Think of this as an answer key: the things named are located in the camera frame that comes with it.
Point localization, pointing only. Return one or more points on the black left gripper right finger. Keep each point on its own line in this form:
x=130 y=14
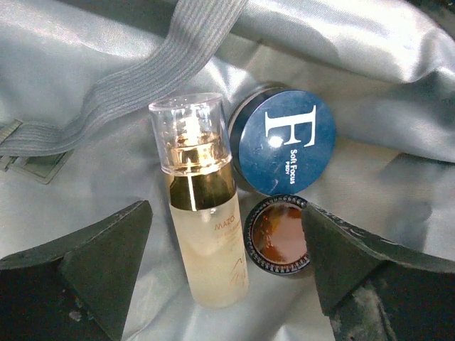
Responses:
x=374 y=289

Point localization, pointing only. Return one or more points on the small dark cosmetic bottle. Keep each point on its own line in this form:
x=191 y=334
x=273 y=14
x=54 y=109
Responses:
x=274 y=237

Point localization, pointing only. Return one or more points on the gold perfume spray bottle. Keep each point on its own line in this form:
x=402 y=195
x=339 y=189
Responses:
x=196 y=160

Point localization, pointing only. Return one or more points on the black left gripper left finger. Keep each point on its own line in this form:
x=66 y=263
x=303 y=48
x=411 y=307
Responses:
x=77 y=287

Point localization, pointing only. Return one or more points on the space astronaut kids suitcase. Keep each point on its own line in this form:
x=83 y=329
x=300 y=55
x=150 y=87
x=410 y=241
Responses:
x=385 y=68

